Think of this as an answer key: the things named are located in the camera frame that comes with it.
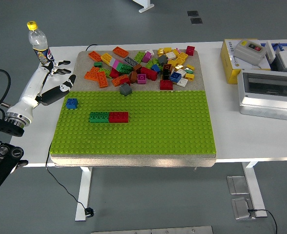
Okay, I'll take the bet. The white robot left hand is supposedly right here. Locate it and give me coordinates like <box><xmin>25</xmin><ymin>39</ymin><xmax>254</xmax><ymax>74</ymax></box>
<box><xmin>10</xmin><ymin>59</ymin><xmax>77</xmax><ymax>116</ymax></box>

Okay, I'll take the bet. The blue two-by-two building brick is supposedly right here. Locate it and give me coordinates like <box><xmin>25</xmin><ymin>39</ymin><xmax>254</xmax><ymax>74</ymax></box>
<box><xmin>65</xmin><ymin>97</ymin><xmax>79</xmax><ymax>110</ymax></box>

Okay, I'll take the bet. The green two-by-four building brick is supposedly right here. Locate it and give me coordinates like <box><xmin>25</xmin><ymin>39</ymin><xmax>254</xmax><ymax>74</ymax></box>
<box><xmin>89</xmin><ymin>111</ymin><xmax>110</xmax><ymax>123</ymax></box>

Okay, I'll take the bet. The red two-by-four building brick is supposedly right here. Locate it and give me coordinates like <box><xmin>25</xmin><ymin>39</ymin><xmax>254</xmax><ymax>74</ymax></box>
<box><xmin>108</xmin><ymin>112</ymin><xmax>130</xmax><ymax>123</ymax></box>

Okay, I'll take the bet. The multicoloured brick stack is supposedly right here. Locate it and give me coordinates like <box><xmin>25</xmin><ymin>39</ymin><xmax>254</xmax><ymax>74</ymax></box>
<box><xmin>109</xmin><ymin>58</ymin><xmax>134</xmax><ymax>75</ymax></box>

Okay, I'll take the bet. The orange building brick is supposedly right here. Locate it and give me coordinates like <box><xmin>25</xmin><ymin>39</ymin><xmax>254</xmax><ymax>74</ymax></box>
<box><xmin>84</xmin><ymin>66</ymin><xmax>101</xmax><ymax>81</ymax></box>
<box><xmin>96</xmin><ymin>72</ymin><xmax>109</xmax><ymax>89</ymax></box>
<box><xmin>88</xmin><ymin>51</ymin><xmax>103</xmax><ymax>62</ymax></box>
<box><xmin>111</xmin><ymin>75</ymin><xmax>125</xmax><ymax>88</ymax></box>
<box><xmin>112</xmin><ymin>46</ymin><xmax>130</xmax><ymax>59</ymax></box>

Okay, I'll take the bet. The yellow two-by-four building brick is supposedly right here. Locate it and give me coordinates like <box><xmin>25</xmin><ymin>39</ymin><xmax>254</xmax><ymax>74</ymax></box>
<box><xmin>100</xmin><ymin>53</ymin><xmax>114</xmax><ymax>66</ymax></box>

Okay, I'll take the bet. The grey sloped building brick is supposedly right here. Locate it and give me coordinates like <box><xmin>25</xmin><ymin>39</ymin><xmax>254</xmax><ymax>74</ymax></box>
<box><xmin>119</xmin><ymin>82</ymin><xmax>133</xmax><ymax>97</ymax></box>

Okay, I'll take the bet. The grey two-by-four building brick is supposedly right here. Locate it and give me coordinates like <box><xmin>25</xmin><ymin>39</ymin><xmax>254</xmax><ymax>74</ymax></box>
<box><xmin>123</xmin><ymin>56</ymin><xmax>138</xmax><ymax>67</ymax></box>

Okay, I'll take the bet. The red long building brick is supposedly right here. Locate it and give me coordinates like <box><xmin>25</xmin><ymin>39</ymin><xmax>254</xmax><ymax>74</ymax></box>
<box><xmin>140</xmin><ymin>67</ymin><xmax>158</xmax><ymax>81</ymax></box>

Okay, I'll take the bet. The green studded baseplate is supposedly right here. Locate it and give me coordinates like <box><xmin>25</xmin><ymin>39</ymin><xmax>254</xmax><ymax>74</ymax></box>
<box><xmin>49</xmin><ymin>90</ymin><xmax>217</xmax><ymax>156</ymax></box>

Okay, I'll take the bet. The dark red building brick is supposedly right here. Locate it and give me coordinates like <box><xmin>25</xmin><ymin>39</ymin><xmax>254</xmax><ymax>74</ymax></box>
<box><xmin>160</xmin><ymin>79</ymin><xmax>174</xmax><ymax>91</ymax></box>

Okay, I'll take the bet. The clear plastic bottle yellow cap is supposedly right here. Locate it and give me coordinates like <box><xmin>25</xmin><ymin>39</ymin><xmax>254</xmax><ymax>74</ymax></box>
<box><xmin>27</xmin><ymin>20</ymin><xmax>61</xmax><ymax>78</ymax></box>

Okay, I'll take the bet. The white table leg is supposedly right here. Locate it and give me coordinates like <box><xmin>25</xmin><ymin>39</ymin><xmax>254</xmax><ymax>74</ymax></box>
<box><xmin>75</xmin><ymin>166</ymin><xmax>93</xmax><ymax>222</ymax></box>
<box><xmin>241</xmin><ymin>161</ymin><xmax>268</xmax><ymax>218</ymax></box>

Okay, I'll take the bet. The white furniture foot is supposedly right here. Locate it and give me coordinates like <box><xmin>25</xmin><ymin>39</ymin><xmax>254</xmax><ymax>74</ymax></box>
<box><xmin>132</xmin><ymin>0</ymin><xmax>155</xmax><ymax>13</ymax></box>

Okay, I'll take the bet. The long metal floor strip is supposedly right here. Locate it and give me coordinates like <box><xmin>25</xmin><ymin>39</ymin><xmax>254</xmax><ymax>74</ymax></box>
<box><xmin>91</xmin><ymin>226</ymin><xmax>214</xmax><ymax>234</ymax></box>

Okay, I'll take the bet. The yellow cardboard box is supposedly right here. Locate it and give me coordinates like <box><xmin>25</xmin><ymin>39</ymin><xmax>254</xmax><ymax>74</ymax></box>
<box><xmin>220</xmin><ymin>38</ymin><xmax>273</xmax><ymax>85</ymax></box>

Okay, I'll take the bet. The metal floor plate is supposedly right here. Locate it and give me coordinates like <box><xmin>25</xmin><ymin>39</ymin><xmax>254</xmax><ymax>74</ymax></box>
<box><xmin>226</xmin><ymin>175</ymin><xmax>249</xmax><ymax>195</ymax></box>
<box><xmin>231</xmin><ymin>196</ymin><xmax>253</xmax><ymax>221</ymax></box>

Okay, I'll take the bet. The black plug with cord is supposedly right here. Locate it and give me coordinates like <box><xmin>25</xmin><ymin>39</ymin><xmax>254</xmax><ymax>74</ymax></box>
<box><xmin>45</xmin><ymin>141</ymin><xmax>96</xmax><ymax>217</ymax></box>

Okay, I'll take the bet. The grey push-button switch box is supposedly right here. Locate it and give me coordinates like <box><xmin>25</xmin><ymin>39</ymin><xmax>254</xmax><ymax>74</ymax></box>
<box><xmin>233</xmin><ymin>39</ymin><xmax>268</xmax><ymax>66</ymax></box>

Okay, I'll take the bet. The white enclosure with dark window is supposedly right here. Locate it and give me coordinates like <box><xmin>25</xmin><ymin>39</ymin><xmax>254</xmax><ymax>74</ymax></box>
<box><xmin>237</xmin><ymin>68</ymin><xmax>287</xmax><ymax>122</ymax></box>

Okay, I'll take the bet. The white switch panel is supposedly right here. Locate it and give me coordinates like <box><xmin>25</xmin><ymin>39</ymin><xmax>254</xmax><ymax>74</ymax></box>
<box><xmin>265</xmin><ymin>40</ymin><xmax>282</xmax><ymax>63</ymax></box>

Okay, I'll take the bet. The black cable with connector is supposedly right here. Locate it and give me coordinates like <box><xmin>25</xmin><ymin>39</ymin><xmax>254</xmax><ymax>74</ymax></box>
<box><xmin>247</xmin><ymin>208</ymin><xmax>278</xmax><ymax>234</ymax></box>

